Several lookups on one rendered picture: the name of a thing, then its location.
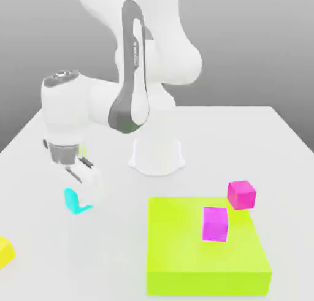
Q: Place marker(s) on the small cyan cube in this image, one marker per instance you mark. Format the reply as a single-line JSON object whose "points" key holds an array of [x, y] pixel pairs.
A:
{"points": [[71, 203]]}

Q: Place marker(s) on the small yellow cube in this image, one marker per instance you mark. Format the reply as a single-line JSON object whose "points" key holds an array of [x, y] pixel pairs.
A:
{"points": [[4, 253]]}

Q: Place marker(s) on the small magenta cube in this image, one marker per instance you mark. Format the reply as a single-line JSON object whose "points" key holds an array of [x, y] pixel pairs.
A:
{"points": [[215, 223]]}

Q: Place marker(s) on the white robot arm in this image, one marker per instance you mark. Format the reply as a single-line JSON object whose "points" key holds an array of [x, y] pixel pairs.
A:
{"points": [[157, 60]]}

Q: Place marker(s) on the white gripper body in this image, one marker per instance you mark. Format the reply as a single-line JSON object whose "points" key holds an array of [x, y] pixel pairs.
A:
{"points": [[90, 183]]}

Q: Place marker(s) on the large lime box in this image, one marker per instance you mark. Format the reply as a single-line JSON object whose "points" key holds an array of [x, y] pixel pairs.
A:
{"points": [[196, 254]]}

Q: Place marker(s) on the small pink cube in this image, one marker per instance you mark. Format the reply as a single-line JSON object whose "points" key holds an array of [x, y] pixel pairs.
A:
{"points": [[241, 195]]}

